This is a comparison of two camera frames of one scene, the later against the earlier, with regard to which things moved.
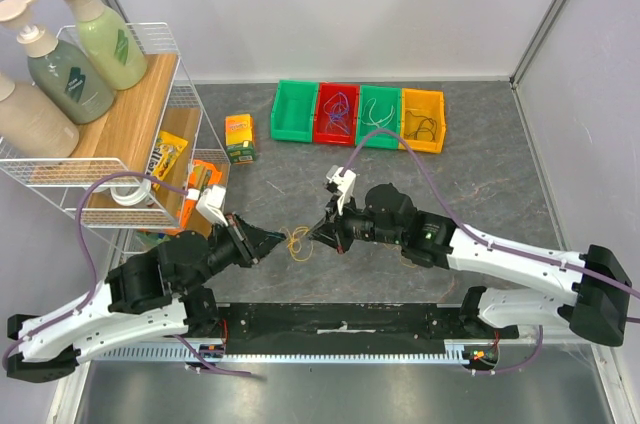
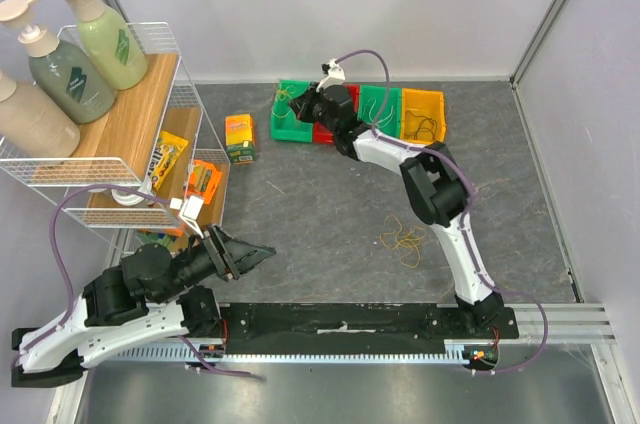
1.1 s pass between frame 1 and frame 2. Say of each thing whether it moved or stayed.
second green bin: stayed
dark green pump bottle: stayed
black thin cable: stayed
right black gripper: moved
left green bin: stayed
